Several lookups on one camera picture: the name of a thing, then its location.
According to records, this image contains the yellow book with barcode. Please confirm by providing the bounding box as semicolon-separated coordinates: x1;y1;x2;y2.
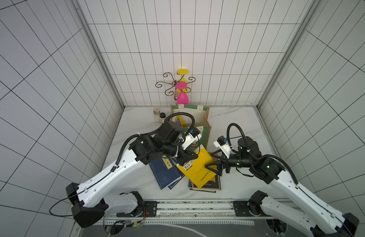
177;145;216;188

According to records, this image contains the blue book with label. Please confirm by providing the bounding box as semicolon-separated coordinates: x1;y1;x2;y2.
149;158;180;190

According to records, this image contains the burlap Christmas canvas bag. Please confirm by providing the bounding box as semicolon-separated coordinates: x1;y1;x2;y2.
171;104;212;149

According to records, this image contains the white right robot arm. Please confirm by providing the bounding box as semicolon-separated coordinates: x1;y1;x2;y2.
206;123;359;237

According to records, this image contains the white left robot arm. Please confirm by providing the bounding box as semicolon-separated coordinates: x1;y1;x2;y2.
66;112;200;228

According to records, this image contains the dark bottom book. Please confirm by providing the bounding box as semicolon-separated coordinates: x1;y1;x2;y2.
188;175;221;193

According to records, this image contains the black-lidded spice jar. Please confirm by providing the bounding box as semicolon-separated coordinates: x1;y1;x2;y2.
159;113;166;123

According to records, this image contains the white powder spice jar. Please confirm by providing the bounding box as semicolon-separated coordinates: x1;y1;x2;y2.
153;108;160;123

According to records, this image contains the pink plastic goblet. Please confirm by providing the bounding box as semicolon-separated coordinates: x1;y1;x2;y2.
176;82;189;105

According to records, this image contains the dark metal cup stand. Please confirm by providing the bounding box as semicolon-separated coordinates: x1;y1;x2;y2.
155;72;196;100

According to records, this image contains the yellow plastic goblet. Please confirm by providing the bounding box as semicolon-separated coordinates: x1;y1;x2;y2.
176;69;189;94

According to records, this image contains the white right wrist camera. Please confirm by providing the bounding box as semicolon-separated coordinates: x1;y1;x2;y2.
213;136;232;159

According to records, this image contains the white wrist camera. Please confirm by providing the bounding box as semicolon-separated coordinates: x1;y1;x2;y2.
182;127;202;150
213;136;232;159

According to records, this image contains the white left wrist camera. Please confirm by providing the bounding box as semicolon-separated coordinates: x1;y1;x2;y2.
182;127;202;150

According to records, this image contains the metal base rail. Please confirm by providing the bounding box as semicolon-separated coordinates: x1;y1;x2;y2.
87;199;274;227

